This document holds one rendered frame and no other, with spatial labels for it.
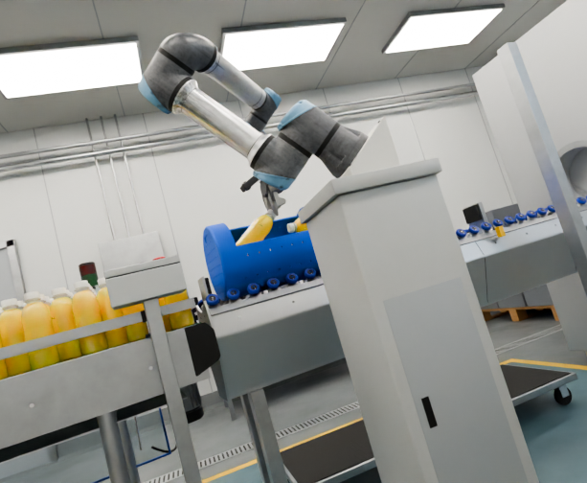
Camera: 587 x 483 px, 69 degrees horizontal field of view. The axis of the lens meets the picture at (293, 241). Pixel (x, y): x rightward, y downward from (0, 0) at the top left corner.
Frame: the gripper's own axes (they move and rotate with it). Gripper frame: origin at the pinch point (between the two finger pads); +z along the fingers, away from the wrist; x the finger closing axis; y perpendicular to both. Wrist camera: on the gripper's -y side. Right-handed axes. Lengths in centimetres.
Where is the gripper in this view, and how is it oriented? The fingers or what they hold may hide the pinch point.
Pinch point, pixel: (273, 214)
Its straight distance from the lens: 163.9
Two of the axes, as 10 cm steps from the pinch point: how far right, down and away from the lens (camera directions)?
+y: 9.0, -2.1, 3.8
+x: -3.4, 2.1, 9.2
